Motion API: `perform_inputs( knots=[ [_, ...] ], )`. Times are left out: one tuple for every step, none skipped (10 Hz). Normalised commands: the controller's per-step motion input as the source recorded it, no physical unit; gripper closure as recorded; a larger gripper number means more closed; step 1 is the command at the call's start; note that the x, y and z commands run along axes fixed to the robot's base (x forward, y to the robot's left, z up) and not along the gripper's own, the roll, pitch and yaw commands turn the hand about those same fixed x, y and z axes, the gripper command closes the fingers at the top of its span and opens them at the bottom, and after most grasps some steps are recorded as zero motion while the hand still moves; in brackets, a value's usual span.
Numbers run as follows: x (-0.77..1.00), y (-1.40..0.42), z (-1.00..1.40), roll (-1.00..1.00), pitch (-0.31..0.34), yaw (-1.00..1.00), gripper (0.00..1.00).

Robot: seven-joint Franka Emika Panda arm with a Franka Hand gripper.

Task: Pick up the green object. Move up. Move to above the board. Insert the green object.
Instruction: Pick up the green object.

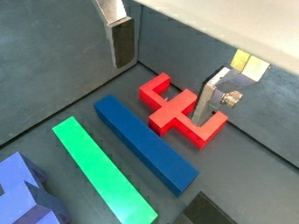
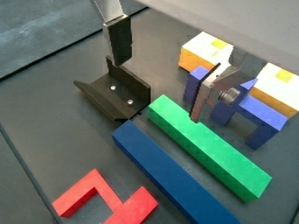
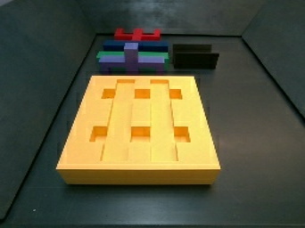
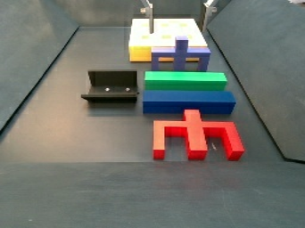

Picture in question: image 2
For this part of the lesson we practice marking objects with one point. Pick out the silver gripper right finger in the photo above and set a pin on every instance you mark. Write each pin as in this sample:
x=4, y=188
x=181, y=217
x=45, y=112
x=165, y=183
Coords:
x=219, y=87

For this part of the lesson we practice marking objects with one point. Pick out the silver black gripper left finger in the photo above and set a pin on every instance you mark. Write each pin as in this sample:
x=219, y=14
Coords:
x=116, y=28

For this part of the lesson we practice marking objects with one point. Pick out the long green block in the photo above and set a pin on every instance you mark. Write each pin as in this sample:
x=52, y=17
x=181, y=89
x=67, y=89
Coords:
x=240, y=175

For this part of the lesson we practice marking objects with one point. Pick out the yellow slotted board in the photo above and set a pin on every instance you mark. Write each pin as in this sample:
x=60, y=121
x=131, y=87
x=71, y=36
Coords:
x=276, y=87

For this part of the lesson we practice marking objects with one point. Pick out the purple cross-shaped block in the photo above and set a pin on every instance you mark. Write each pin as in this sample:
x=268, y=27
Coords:
x=268, y=120

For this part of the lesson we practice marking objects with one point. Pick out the long dark blue block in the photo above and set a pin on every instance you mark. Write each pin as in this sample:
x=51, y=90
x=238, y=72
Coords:
x=198, y=205

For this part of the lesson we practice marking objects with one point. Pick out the red branched block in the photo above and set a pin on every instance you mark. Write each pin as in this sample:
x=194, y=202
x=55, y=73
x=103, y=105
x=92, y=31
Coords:
x=129, y=212

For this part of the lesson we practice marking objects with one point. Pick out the black angled bracket holder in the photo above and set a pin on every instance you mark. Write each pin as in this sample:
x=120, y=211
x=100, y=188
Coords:
x=119, y=93

